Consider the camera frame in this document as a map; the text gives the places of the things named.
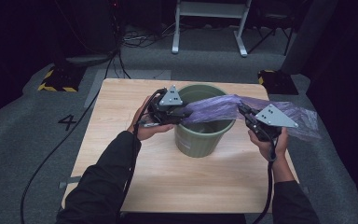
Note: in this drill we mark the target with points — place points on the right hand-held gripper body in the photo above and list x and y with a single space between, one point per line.
273 118

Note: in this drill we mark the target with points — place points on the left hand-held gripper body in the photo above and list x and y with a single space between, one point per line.
170 99

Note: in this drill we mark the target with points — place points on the purple plastic trash bag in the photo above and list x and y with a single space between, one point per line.
217 107

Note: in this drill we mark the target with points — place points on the green plastic trash bin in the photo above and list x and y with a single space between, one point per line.
199 143

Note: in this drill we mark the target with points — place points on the person's right hand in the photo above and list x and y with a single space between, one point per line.
276 149

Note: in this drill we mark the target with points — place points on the person's left hand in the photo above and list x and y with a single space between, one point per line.
147 130

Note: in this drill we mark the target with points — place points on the black yellow striped base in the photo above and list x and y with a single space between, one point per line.
278 82
62 79

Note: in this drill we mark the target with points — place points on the black tripod stand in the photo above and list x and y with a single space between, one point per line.
270 28

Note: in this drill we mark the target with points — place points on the grey slanted pillar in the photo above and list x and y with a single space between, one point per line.
307 37

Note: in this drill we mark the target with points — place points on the white metal stand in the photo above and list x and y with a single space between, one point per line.
211 9

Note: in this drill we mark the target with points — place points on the dark equipment stand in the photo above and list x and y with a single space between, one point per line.
90 31

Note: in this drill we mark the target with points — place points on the grey tape strip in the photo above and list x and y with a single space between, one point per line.
70 182

